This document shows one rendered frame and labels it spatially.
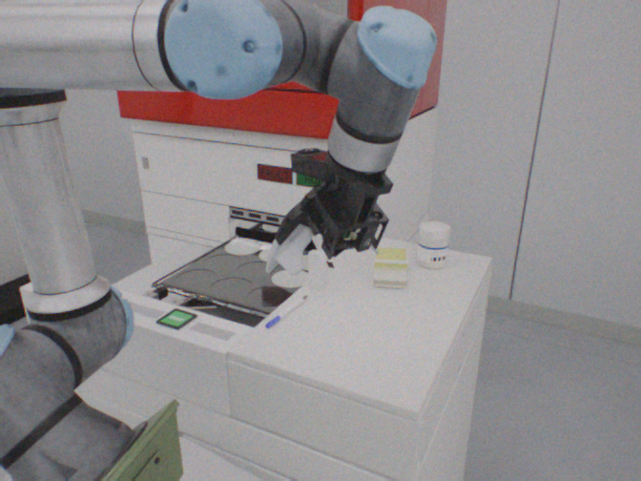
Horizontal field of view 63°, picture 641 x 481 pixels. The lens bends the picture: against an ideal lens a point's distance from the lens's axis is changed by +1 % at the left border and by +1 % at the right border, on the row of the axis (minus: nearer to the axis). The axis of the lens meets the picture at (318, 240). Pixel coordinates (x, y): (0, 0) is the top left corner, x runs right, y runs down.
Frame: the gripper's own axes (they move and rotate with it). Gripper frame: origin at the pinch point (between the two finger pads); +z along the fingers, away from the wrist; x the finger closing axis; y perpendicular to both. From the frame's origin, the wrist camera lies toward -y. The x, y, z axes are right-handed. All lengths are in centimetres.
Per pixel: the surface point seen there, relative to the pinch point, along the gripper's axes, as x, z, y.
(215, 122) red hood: 15, 32, -78
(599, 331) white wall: 207, 135, -13
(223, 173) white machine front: 18, 48, -75
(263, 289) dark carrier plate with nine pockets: 11, 46, -28
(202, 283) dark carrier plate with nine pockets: -1, 50, -37
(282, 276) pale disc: 18, 47, -32
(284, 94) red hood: 27, 16, -65
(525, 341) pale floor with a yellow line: 170, 144, -26
